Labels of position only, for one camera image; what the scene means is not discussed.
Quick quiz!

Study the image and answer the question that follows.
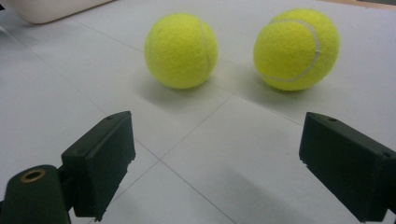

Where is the wooden table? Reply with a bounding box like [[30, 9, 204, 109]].
[[317, 0, 396, 12]]

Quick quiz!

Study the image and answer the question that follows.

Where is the yellow tennis ball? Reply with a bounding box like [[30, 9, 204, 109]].
[[252, 7, 341, 92], [143, 12, 219, 91]]

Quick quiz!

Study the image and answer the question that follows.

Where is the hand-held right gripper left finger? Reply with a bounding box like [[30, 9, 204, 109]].
[[61, 110, 136, 222]]

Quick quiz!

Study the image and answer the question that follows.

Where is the white plastic bin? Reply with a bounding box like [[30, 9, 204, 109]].
[[0, 0, 115, 25]]

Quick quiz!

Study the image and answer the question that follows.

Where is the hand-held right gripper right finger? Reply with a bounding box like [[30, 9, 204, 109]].
[[299, 112, 396, 223]]

